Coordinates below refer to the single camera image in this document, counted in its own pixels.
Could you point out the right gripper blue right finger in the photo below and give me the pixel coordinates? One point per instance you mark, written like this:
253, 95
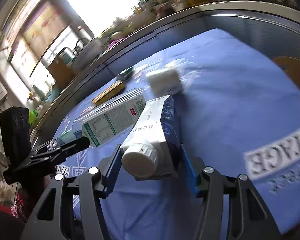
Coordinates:
193, 167

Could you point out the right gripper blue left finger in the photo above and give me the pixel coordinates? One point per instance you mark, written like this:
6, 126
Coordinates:
110, 168

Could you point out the blue white milk carton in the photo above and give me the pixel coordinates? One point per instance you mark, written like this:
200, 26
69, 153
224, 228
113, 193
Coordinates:
152, 149

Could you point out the grey kitchen counter cabinets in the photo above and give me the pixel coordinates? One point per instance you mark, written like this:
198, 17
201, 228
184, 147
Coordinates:
271, 28

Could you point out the clear plastic water bottle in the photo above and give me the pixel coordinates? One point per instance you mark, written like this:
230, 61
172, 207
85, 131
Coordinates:
102, 123

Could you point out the green plastic cup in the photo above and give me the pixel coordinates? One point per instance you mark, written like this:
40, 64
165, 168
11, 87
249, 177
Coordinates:
32, 116

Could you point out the blue printed tablecloth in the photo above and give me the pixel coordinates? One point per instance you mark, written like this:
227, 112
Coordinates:
240, 113

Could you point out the yellow red flat box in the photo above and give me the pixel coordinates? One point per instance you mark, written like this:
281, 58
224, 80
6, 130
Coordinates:
109, 93

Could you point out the white teal sponge pack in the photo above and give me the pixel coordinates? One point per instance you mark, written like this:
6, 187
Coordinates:
165, 81

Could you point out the green white torn wrapper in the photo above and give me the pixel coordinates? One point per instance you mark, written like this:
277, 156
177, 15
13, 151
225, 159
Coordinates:
125, 74

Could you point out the wooden cutting board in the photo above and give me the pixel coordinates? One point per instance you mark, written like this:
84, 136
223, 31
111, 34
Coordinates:
60, 72

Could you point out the white oval basin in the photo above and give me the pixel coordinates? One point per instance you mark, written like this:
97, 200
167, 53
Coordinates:
87, 55

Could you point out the wooden chair back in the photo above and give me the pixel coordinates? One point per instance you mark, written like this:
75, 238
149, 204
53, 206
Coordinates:
291, 66

